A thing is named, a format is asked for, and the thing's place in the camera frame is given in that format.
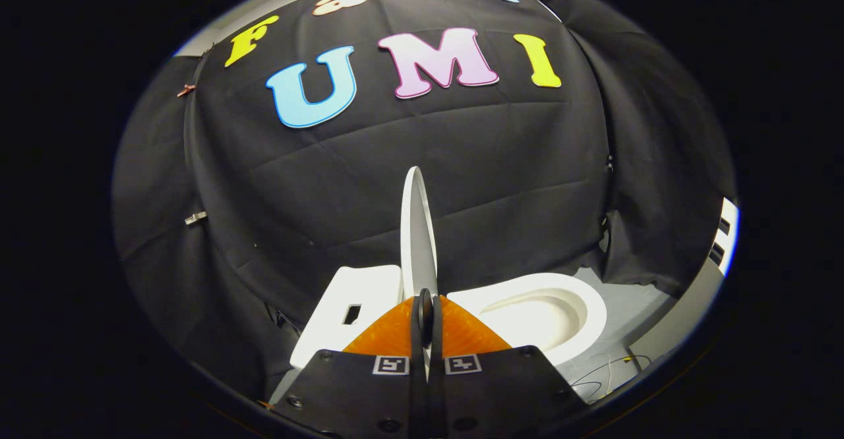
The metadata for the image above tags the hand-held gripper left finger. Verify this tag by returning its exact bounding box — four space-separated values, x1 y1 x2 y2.
272 296 423 439

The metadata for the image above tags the black backdrop cloth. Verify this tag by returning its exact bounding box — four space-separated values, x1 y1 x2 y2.
112 0 738 400

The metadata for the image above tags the white toilet lid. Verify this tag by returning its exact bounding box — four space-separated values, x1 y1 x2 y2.
400 166 439 303

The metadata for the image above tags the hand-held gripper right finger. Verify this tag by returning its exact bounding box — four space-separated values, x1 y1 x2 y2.
432 296 591 439

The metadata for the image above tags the grey box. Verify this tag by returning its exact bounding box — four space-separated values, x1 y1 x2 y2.
630 258 726 368

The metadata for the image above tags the white toilet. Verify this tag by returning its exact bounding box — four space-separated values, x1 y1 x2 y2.
290 264 609 370

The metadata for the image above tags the bundle of thin cables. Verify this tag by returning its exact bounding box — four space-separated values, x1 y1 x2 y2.
570 353 652 395

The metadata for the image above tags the white and black shelf unit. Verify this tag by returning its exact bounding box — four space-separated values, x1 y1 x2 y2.
709 196 740 276

